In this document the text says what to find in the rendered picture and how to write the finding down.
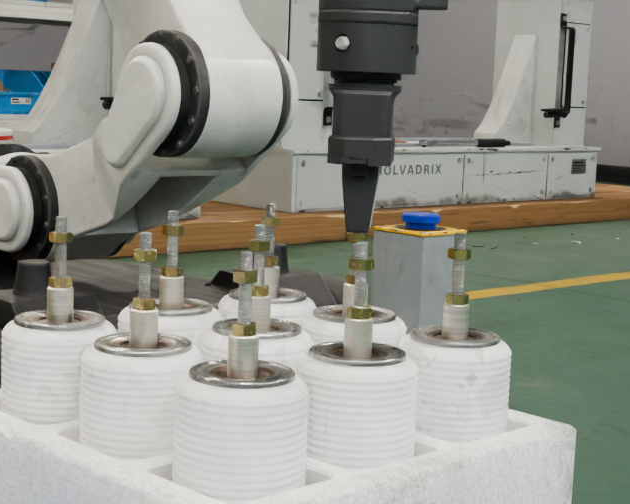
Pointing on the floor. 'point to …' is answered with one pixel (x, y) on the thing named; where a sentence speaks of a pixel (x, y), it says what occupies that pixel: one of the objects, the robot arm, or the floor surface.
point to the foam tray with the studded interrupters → (453, 493)
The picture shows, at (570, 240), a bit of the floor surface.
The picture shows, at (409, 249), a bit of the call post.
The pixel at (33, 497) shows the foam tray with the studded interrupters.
